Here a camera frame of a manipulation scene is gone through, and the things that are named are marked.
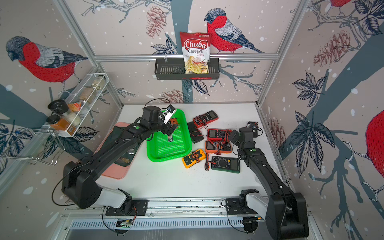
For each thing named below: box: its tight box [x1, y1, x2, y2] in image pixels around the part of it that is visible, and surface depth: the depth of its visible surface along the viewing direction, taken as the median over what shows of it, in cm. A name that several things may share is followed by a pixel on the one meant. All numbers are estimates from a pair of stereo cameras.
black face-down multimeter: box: [187, 121, 204, 144], surface depth 100 cm
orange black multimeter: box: [205, 140, 232, 156], surface depth 94 cm
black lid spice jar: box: [47, 99, 69, 115], surface depth 63 cm
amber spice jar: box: [46, 114, 77, 136], surface depth 62 cm
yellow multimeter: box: [182, 149, 206, 169], surface depth 89 cm
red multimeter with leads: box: [207, 128, 233, 144], surface depth 97 cm
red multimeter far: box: [192, 110, 219, 129], surface depth 109 cm
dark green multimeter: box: [211, 156, 241, 174], surface depth 87 cm
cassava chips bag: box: [179, 31, 212, 74], surface depth 85 cm
